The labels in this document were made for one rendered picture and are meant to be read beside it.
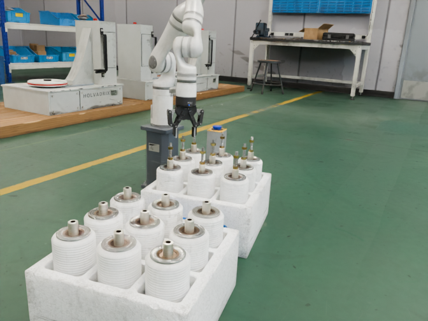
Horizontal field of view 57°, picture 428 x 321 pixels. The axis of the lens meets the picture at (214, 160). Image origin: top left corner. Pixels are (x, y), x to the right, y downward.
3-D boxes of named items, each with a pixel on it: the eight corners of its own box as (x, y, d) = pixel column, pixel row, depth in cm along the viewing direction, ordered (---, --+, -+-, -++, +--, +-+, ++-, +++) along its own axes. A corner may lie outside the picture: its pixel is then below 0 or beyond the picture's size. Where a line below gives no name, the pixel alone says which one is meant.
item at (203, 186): (213, 215, 146) (216, 169, 141) (213, 227, 137) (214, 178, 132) (188, 213, 147) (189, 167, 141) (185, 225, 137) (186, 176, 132)
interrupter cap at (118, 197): (108, 200, 110) (107, 199, 110) (122, 192, 117) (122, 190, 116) (132, 206, 108) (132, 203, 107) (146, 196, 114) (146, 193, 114)
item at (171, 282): (137, 335, 86) (136, 261, 81) (156, 308, 95) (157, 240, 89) (178, 347, 83) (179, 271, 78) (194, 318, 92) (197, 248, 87)
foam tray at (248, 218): (140, 237, 142) (140, 190, 137) (181, 199, 178) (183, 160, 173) (246, 258, 131) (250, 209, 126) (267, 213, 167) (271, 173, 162)
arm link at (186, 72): (169, 81, 140) (193, 83, 139) (170, 35, 136) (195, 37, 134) (174, 79, 147) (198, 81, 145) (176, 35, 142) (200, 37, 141)
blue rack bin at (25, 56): (-10, 60, 567) (-12, 45, 561) (14, 60, 599) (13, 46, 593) (13, 63, 545) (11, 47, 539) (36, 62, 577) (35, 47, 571)
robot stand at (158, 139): (140, 188, 189) (139, 125, 180) (158, 179, 201) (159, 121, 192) (165, 194, 182) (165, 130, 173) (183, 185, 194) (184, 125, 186)
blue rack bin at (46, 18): (38, 25, 627) (37, 10, 621) (58, 26, 658) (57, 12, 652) (59, 25, 603) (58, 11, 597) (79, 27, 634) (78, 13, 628)
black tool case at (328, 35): (324, 40, 581) (325, 33, 578) (354, 41, 567) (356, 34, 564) (321, 39, 550) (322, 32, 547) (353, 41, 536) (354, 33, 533)
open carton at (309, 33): (308, 40, 608) (310, 24, 601) (332, 41, 582) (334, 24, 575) (297, 39, 586) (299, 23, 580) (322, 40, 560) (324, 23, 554)
